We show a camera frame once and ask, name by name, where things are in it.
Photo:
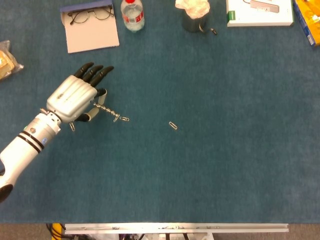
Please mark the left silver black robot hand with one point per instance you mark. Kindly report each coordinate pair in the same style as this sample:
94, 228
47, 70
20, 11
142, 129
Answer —
70, 97

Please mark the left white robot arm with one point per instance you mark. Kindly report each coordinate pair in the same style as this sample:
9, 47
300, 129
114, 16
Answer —
22, 150

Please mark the bread in clear bag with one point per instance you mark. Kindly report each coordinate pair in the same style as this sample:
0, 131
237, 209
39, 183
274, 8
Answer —
6, 65

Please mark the thin-rimmed eyeglasses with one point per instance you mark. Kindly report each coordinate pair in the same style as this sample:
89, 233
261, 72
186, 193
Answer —
81, 17

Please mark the clear bottle with red cap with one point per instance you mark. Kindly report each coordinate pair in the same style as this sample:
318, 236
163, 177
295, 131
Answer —
132, 17

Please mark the blue table cloth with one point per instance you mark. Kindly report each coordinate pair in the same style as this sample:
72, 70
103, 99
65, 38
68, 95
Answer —
175, 162

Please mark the crumpled white plastic bag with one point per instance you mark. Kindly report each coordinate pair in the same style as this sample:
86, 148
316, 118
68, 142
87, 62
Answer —
195, 8

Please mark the white adapter product box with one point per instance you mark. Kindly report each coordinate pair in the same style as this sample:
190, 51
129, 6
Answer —
260, 18

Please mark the blue and yellow carton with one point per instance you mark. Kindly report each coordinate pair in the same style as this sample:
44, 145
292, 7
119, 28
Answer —
312, 22

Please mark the aluminium profile rail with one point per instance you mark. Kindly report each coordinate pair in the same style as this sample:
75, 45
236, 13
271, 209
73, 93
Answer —
175, 228

